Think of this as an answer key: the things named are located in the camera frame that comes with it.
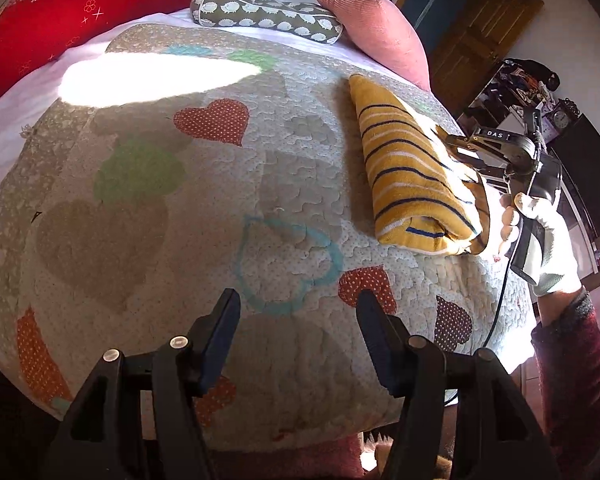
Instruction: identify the small round alarm clock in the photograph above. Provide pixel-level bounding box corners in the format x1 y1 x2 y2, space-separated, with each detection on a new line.
550 107 572 132

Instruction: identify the white shelf cabinet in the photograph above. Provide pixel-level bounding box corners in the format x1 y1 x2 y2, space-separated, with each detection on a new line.
445 58 600 278

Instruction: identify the dark wooden door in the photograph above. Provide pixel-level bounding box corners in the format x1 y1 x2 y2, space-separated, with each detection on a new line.
396 0 543 117

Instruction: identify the yellow striped knit sweater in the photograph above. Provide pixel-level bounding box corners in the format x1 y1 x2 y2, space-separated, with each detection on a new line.
349 74 481 256

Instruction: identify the red star pattern pillow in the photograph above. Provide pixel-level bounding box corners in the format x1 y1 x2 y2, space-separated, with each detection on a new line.
0 0 190 97

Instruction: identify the pink corduroy pillow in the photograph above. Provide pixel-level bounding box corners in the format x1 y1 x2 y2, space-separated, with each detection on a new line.
317 0 431 91

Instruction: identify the green hedgehog pattern pillow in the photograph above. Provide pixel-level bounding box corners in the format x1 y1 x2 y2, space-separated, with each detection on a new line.
189 0 344 44

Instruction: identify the dark red sleeve forearm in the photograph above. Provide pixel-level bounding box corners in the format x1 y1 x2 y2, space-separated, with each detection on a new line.
531 290 600 479

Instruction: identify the quilted heart pattern bedspread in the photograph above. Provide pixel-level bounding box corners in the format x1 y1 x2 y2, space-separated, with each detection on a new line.
0 24 534 452

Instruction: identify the white gloved right hand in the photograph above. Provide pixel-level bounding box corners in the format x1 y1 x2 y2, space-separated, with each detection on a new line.
498 193 582 298

